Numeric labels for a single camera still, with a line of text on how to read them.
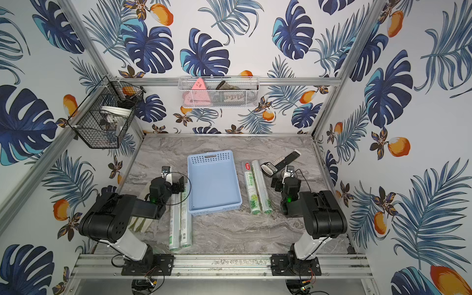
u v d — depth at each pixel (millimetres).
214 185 1004
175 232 787
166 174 817
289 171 834
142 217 665
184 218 837
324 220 473
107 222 470
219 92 925
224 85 904
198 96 901
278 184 881
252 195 902
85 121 749
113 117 883
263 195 916
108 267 767
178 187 907
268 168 1041
